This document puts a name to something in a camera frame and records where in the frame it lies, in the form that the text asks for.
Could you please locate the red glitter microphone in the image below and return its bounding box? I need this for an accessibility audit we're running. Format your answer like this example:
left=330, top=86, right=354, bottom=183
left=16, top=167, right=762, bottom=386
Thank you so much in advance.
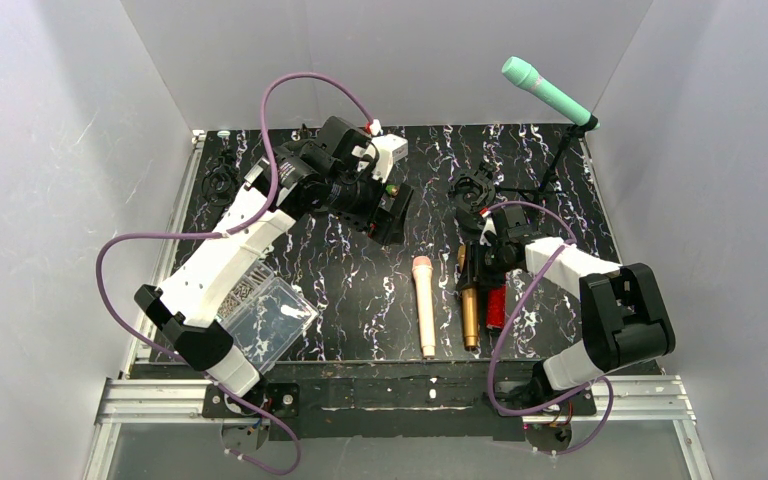
left=485, top=286, right=507, bottom=331

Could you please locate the gold microphone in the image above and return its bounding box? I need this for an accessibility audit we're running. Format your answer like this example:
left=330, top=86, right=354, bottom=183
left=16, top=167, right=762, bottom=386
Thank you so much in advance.
left=457, top=245, right=479, bottom=351

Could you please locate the pink microphone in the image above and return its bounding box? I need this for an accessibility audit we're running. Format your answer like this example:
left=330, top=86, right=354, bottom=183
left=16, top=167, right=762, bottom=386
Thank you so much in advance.
left=412, top=256, right=436, bottom=359

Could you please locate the black tripod shock mount stand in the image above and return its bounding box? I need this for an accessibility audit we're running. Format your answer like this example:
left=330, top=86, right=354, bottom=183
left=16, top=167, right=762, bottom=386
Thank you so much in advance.
left=200, top=149, right=240, bottom=207

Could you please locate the black round base clip stand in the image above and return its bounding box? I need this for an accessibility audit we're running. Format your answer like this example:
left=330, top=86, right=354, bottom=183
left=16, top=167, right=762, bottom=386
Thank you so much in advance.
left=297, top=124, right=316, bottom=140

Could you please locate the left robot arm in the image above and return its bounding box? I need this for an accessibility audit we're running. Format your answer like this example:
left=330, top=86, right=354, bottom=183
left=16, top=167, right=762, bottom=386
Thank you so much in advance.
left=134, top=116, right=413, bottom=396

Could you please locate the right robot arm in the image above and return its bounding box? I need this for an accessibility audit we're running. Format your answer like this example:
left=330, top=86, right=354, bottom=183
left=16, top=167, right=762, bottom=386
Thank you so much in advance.
left=458, top=201, right=676, bottom=416

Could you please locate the black round base shock stand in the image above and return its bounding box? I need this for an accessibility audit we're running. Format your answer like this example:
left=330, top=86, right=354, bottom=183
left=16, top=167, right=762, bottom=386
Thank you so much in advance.
left=448, top=161, right=496, bottom=234

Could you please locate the black tall tripod stand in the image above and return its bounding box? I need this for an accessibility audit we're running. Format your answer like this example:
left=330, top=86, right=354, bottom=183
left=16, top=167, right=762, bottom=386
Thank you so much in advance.
left=495, top=124, right=589, bottom=204

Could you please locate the teal microphone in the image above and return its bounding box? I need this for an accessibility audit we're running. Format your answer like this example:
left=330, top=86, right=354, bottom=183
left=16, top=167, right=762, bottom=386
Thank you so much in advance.
left=501, top=56, right=600, bottom=131

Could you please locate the clear plastic screw box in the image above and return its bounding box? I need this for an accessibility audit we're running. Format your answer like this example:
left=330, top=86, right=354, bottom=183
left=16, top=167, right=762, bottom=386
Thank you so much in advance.
left=217, top=261, right=320, bottom=374

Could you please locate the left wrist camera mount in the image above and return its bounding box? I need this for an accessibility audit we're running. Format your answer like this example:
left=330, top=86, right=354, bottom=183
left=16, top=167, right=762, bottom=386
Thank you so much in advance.
left=363, top=119, right=408, bottom=182

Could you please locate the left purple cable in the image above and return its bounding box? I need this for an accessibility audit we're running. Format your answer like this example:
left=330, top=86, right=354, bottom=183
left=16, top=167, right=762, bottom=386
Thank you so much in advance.
left=95, top=71, right=379, bottom=477

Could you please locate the purple cable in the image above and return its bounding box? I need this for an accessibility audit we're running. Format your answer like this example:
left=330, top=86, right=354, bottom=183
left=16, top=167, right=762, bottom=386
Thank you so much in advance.
left=479, top=200, right=616, bottom=458
left=95, top=71, right=379, bottom=477

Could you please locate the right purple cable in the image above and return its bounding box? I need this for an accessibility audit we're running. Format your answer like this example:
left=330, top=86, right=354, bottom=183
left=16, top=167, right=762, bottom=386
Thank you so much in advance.
left=479, top=200, right=616, bottom=458

